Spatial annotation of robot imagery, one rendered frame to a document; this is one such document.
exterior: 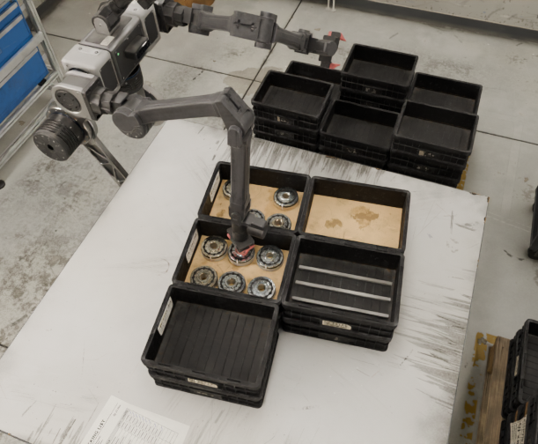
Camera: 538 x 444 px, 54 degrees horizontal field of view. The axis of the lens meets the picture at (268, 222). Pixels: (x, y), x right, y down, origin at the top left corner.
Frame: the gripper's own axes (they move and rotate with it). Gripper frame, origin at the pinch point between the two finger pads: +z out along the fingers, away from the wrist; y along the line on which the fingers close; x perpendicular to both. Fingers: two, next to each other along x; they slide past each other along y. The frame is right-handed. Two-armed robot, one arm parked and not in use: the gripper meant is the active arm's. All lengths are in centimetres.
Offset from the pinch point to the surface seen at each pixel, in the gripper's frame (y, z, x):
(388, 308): -48, 2, -34
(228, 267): -2.4, 4.3, 7.0
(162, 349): -19.7, 4.7, 42.1
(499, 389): -87, 68, -84
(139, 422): -34, 17, 59
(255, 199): 21.0, 4.6, -18.3
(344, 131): 68, 49, -104
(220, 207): 25.0, 5.1, -3.7
